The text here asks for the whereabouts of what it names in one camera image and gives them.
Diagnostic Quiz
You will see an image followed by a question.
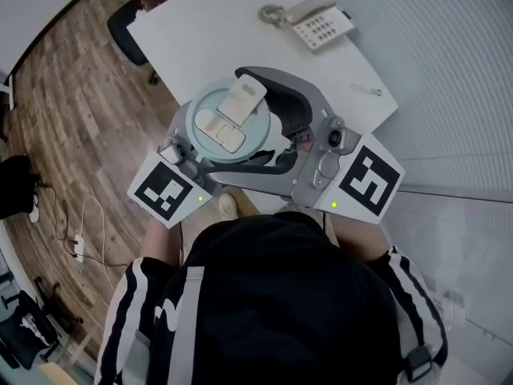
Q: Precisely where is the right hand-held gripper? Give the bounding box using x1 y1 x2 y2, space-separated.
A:
201 66 406 225

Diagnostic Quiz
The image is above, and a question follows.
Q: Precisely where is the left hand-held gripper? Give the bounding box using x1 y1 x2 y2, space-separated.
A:
127 103 222 230

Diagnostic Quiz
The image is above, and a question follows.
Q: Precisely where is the light blue flip-top cup lid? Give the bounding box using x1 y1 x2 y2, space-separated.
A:
184 74 273 164

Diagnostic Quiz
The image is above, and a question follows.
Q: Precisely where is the person's left forearm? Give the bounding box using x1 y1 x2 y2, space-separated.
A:
139 218 184 273

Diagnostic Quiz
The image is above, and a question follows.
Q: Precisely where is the person's right forearm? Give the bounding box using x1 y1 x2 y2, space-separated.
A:
332 213 392 262

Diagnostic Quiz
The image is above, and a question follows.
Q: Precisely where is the person's left shoe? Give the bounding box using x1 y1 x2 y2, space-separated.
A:
218 192 239 221

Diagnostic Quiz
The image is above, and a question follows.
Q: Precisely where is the black office chair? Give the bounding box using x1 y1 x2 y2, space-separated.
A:
107 0 160 86

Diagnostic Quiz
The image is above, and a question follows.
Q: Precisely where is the white desk telephone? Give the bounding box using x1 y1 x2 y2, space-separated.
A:
283 0 356 52

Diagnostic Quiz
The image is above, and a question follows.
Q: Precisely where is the person's black striped top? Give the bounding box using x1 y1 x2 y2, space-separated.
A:
94 210 449 385

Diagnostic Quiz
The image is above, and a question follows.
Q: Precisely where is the white desk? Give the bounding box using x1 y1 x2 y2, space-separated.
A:
0 70 18 108

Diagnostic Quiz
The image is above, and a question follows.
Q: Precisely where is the white wooden step stool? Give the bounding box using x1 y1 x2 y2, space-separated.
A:
434 286 468 329

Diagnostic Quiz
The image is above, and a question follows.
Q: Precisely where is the black chair with white print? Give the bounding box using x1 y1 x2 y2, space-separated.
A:
0 277 86 371

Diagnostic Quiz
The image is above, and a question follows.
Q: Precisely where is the coiled telephone cord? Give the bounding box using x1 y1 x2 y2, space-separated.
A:
259 4 288 26

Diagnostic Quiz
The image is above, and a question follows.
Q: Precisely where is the white cable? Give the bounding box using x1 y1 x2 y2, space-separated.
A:
79 196 118 293

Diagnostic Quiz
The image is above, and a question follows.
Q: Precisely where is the black strap buckle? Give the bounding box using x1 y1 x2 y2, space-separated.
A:
405 346 434 383

